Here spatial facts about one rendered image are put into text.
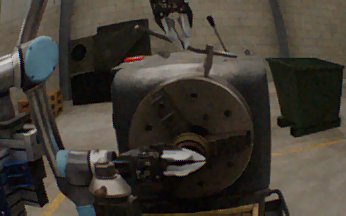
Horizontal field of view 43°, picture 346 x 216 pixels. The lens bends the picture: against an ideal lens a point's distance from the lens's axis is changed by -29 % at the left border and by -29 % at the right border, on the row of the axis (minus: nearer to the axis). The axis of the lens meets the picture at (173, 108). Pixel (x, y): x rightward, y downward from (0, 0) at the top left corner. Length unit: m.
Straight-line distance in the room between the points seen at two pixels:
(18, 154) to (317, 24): 10.37
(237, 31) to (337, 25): 2.98
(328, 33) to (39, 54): 10.69
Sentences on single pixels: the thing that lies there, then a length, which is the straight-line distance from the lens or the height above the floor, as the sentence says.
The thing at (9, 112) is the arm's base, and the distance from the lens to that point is 1.68.
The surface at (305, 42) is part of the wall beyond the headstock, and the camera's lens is 11.49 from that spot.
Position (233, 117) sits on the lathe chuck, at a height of 1.13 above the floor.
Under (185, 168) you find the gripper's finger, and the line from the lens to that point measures 1.28.
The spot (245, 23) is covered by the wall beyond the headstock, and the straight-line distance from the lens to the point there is 11.33.
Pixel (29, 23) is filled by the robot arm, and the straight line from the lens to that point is 1.69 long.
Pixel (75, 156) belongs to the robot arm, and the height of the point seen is 1.10.
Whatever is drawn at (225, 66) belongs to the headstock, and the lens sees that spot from 1.59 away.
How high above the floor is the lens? 1.39
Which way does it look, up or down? 9 degrees down
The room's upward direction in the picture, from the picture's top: 6 degrees counter-clockwise
